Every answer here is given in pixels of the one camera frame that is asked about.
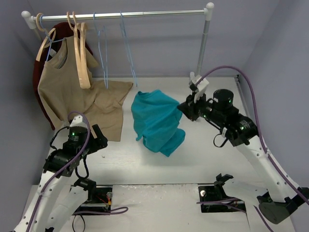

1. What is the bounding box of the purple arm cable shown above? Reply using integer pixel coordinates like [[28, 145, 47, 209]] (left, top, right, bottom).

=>
[[197, 65, 309, 232], [25, 110, 129, 232]]

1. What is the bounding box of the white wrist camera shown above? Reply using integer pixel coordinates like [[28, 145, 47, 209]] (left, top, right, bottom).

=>
[[70, 115, 87, 128], [189, 72, 209, 103]]

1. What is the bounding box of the teal t shirt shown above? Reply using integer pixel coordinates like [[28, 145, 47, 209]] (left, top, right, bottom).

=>
[[131, 89, 186, 157]]

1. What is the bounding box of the metal clothes rack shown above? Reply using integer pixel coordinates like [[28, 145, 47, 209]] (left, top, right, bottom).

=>
[[21, 2, 214, 78]]

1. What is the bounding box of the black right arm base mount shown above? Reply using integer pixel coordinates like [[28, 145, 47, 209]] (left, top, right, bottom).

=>
[[197, 174, 246, 214]]

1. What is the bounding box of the dark red garment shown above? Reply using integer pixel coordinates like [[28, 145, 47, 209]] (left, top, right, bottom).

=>
[[32, 22, 94, 131]]

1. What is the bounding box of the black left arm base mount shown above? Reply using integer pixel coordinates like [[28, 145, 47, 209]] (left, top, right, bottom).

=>
[[73, 186, 112, 216]]

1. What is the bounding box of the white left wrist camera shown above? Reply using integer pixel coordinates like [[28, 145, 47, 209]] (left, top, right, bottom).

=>
[[70, 115, 87, 128]]

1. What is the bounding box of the wooden hanger pair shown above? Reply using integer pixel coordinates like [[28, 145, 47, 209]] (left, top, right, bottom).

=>
[[67, 12, 83, 87], [72, 12, 91, 89]]

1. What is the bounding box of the wooden hanger middle pair front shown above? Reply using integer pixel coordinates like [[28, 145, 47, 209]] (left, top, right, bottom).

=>
[[72, 12, 91, 89]]

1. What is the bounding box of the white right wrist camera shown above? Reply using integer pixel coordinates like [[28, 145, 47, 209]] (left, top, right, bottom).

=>
[[189, 72, 209, 103]]

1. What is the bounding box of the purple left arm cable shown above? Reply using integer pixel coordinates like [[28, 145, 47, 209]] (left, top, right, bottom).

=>
[[25, 110, 129, 232]]

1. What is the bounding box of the blue wire hanger free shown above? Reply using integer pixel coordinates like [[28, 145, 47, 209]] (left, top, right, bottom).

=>
[[120, 11, 138, 87], [93, 12, 109, 88]]

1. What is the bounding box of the beige tank top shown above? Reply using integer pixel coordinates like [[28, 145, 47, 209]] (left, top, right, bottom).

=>
[[38, 37, 133, 142]]

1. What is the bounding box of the wooden hanger middle pair back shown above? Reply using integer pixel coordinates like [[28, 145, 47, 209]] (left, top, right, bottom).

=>
[[67, 12, 83, 87]]

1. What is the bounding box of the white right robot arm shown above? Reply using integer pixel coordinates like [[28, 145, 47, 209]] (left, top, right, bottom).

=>
[[177, 89, 309, 224]]

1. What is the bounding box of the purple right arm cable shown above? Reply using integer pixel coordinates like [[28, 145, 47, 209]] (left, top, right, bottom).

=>
[[197, 65, 309, 232]]

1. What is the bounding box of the wooden hanger far left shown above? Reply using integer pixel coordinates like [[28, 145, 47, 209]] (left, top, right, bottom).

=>
[[35, 13, 57, 62]]

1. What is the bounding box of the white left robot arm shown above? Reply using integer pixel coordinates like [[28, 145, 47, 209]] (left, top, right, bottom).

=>
[[14, 124, 108, 232]]

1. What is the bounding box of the blue wire hanger holding top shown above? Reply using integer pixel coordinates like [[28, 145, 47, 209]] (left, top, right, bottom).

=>
[[38, 14, 67, 62]]

